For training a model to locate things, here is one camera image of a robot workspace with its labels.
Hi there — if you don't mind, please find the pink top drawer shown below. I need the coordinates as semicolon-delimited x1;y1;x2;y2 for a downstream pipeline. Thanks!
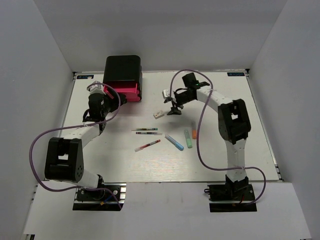
106;81;139;95

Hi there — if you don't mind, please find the white eraser box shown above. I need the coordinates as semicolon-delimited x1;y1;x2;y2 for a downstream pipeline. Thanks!
153;110;165;119

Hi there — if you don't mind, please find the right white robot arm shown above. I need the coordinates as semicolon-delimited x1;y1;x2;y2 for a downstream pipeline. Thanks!
162;70;251;200

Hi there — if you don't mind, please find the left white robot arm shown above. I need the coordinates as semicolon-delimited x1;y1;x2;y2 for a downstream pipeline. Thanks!
44;90;127;200

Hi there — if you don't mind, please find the orange highlighter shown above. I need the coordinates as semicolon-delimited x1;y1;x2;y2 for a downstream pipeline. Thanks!
191;121;197;140

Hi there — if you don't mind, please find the green highlighter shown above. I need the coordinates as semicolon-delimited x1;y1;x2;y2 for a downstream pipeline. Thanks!
183;129;193;149

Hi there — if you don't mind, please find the green gel pen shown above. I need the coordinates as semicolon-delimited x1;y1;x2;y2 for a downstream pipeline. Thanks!
131;127;158;132

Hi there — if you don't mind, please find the black drawer cabinet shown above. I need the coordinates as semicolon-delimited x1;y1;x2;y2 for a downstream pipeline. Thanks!
103;55;143;100

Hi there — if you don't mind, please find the purple gel pen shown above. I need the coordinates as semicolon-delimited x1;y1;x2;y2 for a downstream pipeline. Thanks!
135;131;163;136

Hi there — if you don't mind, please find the left blue table label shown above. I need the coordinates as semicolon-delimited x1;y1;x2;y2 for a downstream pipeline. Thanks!
76;75;94;80

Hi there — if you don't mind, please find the blue table label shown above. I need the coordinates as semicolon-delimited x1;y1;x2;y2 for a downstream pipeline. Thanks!
227;72;245;77
76;75;94;80

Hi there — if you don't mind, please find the blue highlighter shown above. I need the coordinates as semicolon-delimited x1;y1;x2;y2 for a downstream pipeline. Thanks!
164;134;184;151

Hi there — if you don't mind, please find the right blue table label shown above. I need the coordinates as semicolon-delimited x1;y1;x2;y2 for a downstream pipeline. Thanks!
227;72;245;77

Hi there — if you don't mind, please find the red gel pen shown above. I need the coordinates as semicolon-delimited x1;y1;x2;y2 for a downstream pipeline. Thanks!
134;139;161;152

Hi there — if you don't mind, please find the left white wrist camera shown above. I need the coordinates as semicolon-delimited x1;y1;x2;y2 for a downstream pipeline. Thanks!
86;81;106;95

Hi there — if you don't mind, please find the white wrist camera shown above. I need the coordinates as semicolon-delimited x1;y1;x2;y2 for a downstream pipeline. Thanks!
162;89;172;104
86;81;106;95

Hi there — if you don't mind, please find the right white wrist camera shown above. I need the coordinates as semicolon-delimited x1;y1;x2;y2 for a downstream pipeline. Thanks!
162;89;172;104

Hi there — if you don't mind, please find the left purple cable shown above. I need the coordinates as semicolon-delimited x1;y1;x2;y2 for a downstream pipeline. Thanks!
29;83;123;210

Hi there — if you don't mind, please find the purple cable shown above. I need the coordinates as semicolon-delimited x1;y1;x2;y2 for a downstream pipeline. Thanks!
29;83;123;210
169;69;267;206

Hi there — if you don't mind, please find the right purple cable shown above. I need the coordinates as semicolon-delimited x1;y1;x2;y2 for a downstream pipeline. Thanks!
169;69;267;206

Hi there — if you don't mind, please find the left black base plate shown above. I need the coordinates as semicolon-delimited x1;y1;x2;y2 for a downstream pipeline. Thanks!
72;183;127;212

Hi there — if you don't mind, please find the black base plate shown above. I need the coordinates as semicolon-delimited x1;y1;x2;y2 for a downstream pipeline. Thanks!
204;184;257;213
72;183;127;212

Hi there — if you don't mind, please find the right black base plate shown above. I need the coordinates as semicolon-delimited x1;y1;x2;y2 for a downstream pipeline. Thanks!
204;184;257;213

